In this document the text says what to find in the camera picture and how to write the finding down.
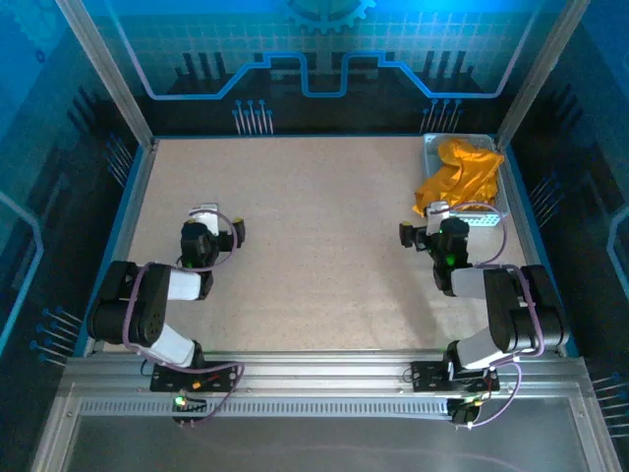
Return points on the orange t-shirt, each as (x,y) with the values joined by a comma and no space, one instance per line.
(462,172)

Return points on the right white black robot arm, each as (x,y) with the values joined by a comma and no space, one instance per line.
(511,305)

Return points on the white perforated plastic basket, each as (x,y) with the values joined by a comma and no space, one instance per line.
(432,152)

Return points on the black controller box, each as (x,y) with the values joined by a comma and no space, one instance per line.
(462,414)
(194,405)

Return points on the grey metal panel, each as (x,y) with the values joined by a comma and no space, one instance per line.
(295,432)

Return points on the aluminium side rail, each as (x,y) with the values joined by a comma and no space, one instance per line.
(135,196)
(517,196)

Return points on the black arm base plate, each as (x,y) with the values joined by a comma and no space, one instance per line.
(425,376)
(223,376)

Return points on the aluminium frame beam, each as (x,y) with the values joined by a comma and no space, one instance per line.
(324,369)

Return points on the aluminium frame post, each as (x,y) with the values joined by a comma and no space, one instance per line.
(105,74)
(541,74)

